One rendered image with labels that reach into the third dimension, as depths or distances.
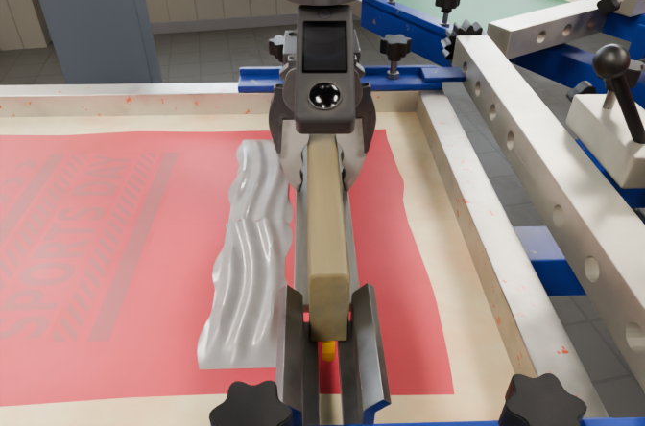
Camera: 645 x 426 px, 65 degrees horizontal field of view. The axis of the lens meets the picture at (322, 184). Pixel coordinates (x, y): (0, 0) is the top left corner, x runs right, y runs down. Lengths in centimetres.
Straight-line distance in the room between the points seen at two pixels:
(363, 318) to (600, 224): 22
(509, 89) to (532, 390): 44
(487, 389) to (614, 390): 132
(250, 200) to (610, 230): 36
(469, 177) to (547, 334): 21
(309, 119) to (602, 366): 152
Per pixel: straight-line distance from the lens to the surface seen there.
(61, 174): 71
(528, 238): 64
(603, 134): 56
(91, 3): 118
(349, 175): 52
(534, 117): 63
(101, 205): 64
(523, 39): 93
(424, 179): 64
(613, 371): 180
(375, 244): 54
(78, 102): 83
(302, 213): 51
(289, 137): 49
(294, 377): 35
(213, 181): 63
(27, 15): 411
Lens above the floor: 132
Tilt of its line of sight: 36 degrees down
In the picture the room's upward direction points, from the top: straight up
